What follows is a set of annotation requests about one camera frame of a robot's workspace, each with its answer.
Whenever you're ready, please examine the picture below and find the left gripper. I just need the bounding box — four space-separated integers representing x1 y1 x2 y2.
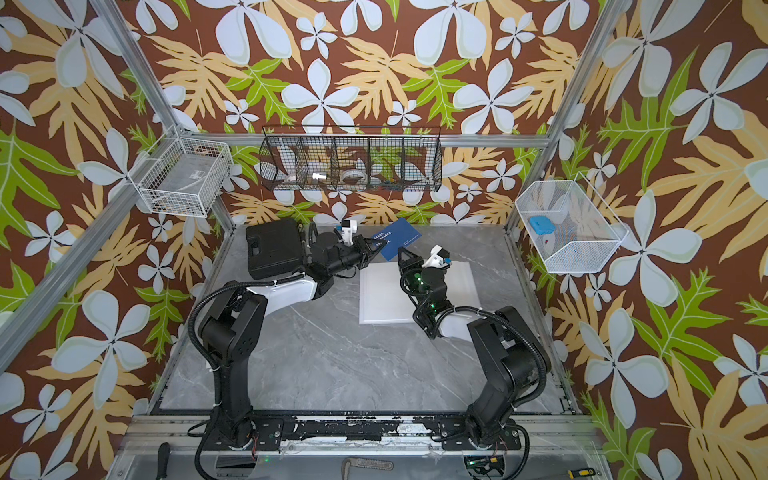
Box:
326 237 385 279

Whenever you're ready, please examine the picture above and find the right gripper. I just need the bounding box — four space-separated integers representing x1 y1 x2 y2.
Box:
399 247 432 314

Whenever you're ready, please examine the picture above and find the dark blue booklet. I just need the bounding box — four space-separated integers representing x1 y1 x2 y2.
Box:
373 218 421 261

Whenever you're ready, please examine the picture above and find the white photo album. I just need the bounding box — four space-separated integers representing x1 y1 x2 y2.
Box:
358 260 481 326

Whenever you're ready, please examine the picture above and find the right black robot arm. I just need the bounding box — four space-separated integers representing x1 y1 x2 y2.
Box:
397 246 551 450

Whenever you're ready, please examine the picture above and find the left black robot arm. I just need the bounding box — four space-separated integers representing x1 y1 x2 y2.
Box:
187 222 387 450

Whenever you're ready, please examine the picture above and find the black plastic case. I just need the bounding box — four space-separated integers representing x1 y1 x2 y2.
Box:
245 218 304 280

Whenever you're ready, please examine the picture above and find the blue object in basket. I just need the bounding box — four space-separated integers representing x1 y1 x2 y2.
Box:
529 215 556 235

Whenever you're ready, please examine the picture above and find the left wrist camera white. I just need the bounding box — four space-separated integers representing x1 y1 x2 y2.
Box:
335 219 358 246

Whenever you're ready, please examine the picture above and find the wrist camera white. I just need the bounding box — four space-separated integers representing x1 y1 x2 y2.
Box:
422 245 451 269
335 219 358 246

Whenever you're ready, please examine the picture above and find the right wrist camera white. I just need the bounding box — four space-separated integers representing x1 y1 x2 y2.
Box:
422 245 451 269

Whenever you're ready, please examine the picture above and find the black wire basket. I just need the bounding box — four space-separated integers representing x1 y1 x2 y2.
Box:
256 125 444 192

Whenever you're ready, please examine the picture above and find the aluminium frame back bar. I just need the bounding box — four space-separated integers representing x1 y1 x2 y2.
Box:
188 131 550 149

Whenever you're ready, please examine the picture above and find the white wire basket right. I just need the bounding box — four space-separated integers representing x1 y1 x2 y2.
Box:
515 175 629 275

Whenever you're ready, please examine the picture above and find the white wire basket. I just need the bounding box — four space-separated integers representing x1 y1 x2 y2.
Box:
515 175 629 275
132 127 233 218

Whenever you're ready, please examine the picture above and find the white wire basket left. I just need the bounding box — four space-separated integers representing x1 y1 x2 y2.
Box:
132 127 233 218

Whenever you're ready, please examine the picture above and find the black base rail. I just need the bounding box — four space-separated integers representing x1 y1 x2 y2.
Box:
188 412 523 452

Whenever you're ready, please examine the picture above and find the aluminium frame post left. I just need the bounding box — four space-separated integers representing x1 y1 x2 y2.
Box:
0 0 235 373

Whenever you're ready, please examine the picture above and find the aluminium frame post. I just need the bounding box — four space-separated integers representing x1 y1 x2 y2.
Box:
0 0 235 373
506 1 632 193

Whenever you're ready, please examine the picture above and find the yellow handled screwdriver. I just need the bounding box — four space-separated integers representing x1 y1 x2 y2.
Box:
567 467 597 480

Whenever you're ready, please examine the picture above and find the aluminium frame post right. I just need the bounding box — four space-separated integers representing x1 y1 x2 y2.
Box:
506 1 632 193

